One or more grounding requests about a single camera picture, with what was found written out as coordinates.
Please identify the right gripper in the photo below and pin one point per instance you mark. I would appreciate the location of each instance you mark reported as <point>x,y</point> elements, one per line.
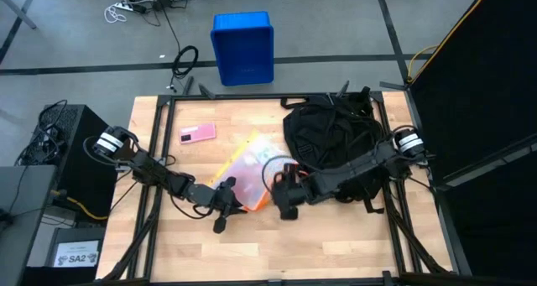
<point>291,191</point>

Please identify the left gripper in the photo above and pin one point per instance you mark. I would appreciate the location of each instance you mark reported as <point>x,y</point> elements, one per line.
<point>224,202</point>

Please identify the mesh zip pouch orange trim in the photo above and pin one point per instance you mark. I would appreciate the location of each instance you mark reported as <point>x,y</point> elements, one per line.
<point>251,173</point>

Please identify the black backpack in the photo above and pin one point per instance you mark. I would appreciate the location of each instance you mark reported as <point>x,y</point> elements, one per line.
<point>331,131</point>

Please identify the pink smartphone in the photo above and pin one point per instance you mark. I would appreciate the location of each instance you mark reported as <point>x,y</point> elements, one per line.
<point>197,133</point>

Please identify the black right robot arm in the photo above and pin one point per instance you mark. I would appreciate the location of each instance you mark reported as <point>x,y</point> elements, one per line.
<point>356,168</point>

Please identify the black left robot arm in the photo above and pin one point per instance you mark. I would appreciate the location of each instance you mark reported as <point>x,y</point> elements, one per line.
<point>168,181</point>

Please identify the blue plastic bin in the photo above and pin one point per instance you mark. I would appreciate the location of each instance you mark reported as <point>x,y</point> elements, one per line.
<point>243,47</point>

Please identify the black computer tower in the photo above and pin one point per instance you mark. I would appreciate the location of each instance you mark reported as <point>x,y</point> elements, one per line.
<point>84,160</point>

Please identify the black case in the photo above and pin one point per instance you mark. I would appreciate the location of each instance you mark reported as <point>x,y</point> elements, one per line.
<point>75,233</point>

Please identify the white SA2 label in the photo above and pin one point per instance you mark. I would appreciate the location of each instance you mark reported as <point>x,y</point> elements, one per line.
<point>77,258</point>

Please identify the grey desk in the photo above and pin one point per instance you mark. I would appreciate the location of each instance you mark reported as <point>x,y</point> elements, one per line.
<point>21,219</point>

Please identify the black backdrop panel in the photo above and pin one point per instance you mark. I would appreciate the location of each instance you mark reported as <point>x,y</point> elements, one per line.
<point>482,68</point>

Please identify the black metal beam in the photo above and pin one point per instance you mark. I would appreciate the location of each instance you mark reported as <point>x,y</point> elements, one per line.
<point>516,149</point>

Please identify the white power strip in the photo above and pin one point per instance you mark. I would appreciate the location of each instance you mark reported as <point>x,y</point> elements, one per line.
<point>126,6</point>

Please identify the grey metal leg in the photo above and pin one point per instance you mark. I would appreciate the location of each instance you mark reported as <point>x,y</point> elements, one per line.
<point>19,11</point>

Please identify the black metal table frame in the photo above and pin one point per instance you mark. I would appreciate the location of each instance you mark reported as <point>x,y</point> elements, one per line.
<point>251,96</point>

